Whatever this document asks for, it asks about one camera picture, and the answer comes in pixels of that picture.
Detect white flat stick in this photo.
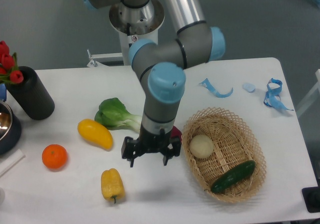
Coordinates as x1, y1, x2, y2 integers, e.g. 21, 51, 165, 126
0, 149, 25, 176

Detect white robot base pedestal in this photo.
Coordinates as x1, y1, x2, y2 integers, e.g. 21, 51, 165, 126
109, 0, 165, 65

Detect white metal mounting frame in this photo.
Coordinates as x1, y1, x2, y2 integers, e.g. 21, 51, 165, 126
87, 49, 124, 68

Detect yellow mango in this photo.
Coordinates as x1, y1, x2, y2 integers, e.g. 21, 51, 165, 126
77, 119, 114, 150

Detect green bok choy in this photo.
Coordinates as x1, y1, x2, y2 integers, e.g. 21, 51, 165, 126
94, 98, 142, 132

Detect dark green cucumber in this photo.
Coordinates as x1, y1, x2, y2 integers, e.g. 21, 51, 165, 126
210, 160, 256, 193

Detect tangled blue tape strip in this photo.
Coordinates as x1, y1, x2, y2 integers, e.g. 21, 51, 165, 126
263, 78, 293, 111

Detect black device at edge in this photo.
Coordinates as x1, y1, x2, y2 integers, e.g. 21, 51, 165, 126
302, 186, 320, 213

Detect white frame at right edge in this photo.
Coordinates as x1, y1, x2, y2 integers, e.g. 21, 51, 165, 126
295, 69, 320, 118

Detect dark metal bowl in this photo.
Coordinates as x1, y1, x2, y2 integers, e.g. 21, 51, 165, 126
0, 101, 22, 155

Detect woven wicker basket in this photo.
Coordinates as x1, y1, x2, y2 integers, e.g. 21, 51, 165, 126
182, 108, 267, 203

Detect red tulip bouquet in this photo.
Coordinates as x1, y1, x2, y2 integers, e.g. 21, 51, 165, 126
0, 41, 24, 85

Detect purple sweet potato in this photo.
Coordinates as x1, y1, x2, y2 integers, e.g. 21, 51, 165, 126
170, 126, 182, 141

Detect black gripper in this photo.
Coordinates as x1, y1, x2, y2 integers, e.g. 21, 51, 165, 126
121, 125, 181, 168

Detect black cylindrical vase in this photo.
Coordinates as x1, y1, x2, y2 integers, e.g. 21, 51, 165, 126
5, 66, 55, 120

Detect blue object at left edge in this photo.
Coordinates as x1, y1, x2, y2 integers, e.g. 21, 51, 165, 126
0, 84, 7, 102

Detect orange tangerine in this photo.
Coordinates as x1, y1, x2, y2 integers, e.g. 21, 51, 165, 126
41, 144, 68, 169

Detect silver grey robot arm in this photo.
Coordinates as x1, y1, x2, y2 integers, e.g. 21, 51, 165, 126
83, 0, 226, 162

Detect yellow bell pepper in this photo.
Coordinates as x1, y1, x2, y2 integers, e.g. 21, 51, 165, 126
100, 168, 125, 203

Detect curved blue tape strip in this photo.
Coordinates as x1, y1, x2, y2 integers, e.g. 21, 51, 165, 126
199, 78, 234, 98

